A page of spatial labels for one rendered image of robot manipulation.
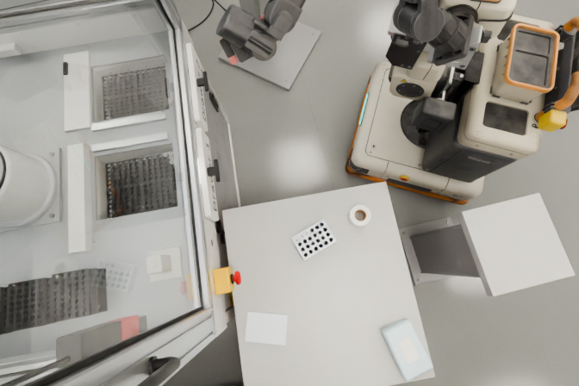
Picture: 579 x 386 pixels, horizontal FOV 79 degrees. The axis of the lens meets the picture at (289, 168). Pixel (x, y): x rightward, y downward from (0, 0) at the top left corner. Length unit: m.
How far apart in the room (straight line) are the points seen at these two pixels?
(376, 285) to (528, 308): 1.21
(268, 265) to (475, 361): 1.32
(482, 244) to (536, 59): 0.64
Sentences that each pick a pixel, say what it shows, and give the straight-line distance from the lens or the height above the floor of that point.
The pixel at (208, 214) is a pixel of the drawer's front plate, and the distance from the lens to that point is 1.08.
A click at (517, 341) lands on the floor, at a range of 2.28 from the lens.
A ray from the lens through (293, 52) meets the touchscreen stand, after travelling 2.30.
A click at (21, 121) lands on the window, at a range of 0.48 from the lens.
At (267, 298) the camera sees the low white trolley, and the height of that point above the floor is 0.76.
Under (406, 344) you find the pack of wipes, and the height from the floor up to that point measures 0.81.
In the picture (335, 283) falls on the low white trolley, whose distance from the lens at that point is 1.21.
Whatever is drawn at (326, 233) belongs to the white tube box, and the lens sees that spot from 1.21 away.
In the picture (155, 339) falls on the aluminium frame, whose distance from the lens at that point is 0.67.
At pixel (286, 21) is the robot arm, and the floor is 1.35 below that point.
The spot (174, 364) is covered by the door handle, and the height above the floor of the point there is 1.40.
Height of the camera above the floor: 1.96
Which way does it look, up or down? 75 degrees down
